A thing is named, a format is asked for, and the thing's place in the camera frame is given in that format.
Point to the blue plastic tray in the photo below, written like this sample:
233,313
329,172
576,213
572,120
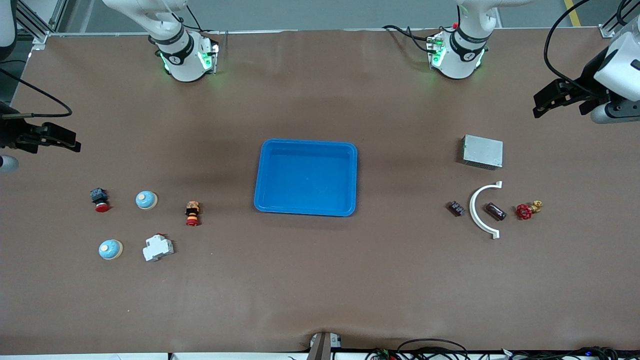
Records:
305,180

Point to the grey metal table clamp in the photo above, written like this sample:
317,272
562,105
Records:
322,347

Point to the red yellow black push switch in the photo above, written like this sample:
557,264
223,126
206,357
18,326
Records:
193,212

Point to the blue round call bell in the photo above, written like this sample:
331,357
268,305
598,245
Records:
145,200
110,249

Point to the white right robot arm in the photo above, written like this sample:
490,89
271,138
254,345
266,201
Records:
182,65

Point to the silver metal power supply box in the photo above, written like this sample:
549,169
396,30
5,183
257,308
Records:
482,151

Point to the brown electrolytic capacitor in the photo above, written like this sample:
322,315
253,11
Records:
495,211

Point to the red mushroom emergency stop button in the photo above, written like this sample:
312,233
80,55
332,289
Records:
100,197

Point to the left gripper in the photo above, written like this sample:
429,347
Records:
586,84

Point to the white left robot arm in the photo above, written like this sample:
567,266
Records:
467,55

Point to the white circuit breaker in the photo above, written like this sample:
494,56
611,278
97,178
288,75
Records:
157,248

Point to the brass valve red handwheel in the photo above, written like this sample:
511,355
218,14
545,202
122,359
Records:
523,212

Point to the white curved plastic bracket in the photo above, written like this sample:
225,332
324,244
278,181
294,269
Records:
472,206

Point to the aluminium frame profile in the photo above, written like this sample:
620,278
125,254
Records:
612,25
32,22

